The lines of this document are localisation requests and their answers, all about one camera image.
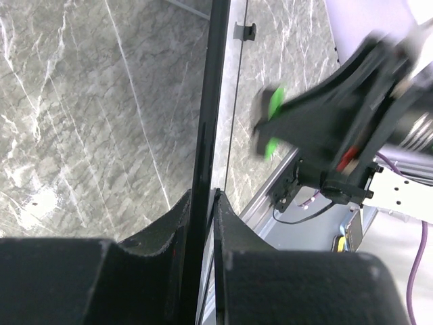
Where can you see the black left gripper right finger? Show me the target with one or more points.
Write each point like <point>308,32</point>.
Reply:
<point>258,284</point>

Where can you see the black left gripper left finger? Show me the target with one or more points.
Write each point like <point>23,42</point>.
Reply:
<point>96,280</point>

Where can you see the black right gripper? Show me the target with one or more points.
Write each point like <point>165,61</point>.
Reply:
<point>341,123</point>

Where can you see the black framed whiteboard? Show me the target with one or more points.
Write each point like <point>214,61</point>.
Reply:
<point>215,127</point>

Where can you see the yellow black handheld device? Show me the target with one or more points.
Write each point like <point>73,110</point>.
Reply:
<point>351,233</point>

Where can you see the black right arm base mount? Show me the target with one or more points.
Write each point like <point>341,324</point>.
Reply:
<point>333,185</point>

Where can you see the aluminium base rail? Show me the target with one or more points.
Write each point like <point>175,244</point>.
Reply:
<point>293,230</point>

